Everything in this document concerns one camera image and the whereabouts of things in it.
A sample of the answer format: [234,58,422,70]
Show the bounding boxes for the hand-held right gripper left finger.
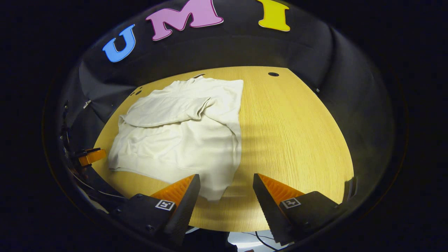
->
[112,174,201,245]

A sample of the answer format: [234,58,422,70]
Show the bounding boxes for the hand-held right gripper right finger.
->
[253,173,342,246]

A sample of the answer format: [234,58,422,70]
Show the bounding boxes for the cream white sweatshirt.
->
[108,76,244,202]

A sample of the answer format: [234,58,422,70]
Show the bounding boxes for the black backdrop cloth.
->
[52,0,396,196]

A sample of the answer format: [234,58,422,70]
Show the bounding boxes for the thin black cable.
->
[241,231,280,251]

